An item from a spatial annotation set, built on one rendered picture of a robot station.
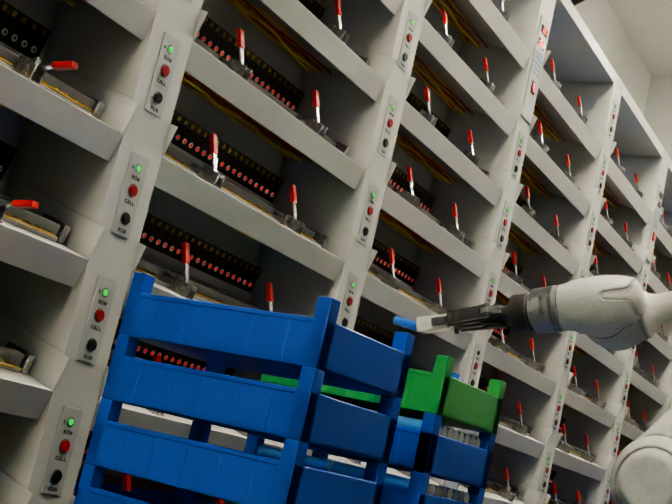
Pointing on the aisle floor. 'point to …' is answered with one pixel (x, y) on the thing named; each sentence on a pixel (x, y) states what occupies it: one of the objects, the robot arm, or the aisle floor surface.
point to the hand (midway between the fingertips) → (435, 323)
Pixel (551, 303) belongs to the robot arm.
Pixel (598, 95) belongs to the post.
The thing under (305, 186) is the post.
